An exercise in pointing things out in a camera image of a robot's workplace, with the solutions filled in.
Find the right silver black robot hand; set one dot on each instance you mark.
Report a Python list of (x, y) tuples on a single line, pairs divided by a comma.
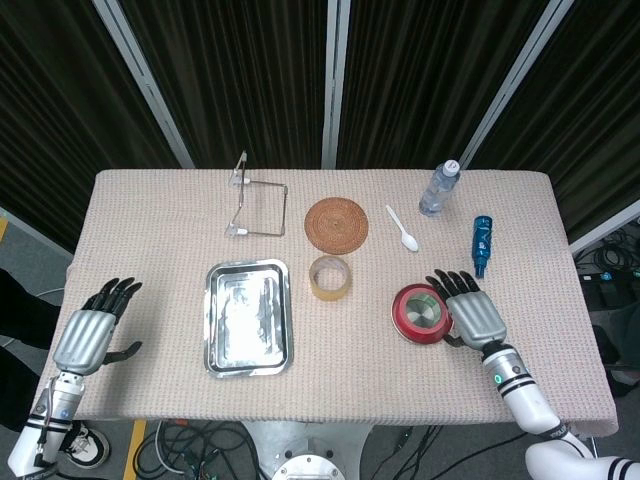
[(475, 317)]

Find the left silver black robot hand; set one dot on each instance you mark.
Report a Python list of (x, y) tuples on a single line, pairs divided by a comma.
[(82, 340)]

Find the red tape roll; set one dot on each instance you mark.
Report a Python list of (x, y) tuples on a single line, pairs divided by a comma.
[(400, 321)]

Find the yellow transparent tape roll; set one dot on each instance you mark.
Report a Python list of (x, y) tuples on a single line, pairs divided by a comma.
[(330, 295)]

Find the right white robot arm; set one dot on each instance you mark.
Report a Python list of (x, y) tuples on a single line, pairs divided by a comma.
[(525, 400)]

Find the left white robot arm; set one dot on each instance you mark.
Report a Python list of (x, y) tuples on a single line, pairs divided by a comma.
[(62, 400)]

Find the round stainless steel dish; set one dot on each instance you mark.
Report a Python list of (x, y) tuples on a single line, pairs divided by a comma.
[(422, 312)]

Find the blue spray bottle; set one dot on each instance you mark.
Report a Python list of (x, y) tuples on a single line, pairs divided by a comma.
[(482, 240)]

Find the white plastic spoon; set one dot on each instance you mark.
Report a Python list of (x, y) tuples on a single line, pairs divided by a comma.
[(411, 242)]

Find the black and white sneaker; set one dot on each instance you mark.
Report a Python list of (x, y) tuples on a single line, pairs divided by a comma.
[(87, 445)]

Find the clear plastic water bottle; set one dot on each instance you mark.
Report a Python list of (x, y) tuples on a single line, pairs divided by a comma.
[(437, 192)]

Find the beige waffle tablecloth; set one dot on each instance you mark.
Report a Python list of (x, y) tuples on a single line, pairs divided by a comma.
[(350, 390)]

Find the round woven rattan coaster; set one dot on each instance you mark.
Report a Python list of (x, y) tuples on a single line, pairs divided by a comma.
[(337, 226)]

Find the rectangular stainless steel tray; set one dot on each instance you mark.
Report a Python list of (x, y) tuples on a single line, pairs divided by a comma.
[(247, 320)]

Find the black pleated partition panel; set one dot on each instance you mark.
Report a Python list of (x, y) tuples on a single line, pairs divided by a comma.
[(50, 100), (590, 110), (425, 75), (235, 80)]

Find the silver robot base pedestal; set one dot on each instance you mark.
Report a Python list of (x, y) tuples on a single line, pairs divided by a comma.
[(305, 450)]

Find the white partition frame post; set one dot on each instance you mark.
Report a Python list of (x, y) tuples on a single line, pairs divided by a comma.
[(334, 85), (150, 95), (515, 85)]

